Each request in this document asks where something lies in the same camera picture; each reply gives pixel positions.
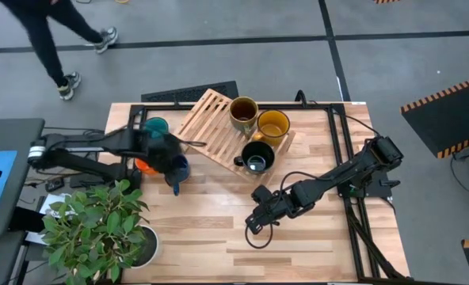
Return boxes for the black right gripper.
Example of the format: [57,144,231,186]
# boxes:
[245,188,302,235]

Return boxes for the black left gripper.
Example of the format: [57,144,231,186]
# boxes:
[139,132,184,174]

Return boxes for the blue mug with white base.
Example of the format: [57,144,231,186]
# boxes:
[165,154,192,197]

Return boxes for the orange mug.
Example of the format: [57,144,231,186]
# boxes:
[134,158,160,177]

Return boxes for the teal mug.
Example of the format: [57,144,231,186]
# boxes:
[143,116,170,139]

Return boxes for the wooden slatted rack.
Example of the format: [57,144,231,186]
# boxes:
[173,88,297,186]

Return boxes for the black keyboard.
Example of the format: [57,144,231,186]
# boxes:
[140,80,240,104]

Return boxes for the black mug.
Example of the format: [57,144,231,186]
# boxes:
[233,141,276,175]

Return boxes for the olive green mug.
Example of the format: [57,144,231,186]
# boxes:
[229,96,260,138]

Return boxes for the white plant pot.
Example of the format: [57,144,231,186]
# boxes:
[129,224,162,270]

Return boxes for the yellow mug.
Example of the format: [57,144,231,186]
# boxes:
[252,109,292,147]

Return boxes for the green leafy plant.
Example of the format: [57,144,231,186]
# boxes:
[40,178,151,285]

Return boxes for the white papers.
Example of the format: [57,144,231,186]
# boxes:
[25,192,74,245]

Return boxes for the grey desk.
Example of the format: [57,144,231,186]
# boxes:
[0,117,46,238]

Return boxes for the person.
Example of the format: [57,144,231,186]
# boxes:
[0,0,119,102]

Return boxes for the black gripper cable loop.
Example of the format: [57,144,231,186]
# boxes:
[243,221,276,251]

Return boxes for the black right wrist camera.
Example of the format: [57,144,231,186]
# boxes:
[251,184,274,203]

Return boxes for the black left camera cable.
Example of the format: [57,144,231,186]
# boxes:
[178,137,208,148]

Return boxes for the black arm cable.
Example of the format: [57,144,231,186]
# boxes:
[279,170,339,200]

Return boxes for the thin black cable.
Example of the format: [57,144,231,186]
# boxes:
[337,112,382,139]

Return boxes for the black floor cable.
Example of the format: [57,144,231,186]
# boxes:
[449,151,469,200]

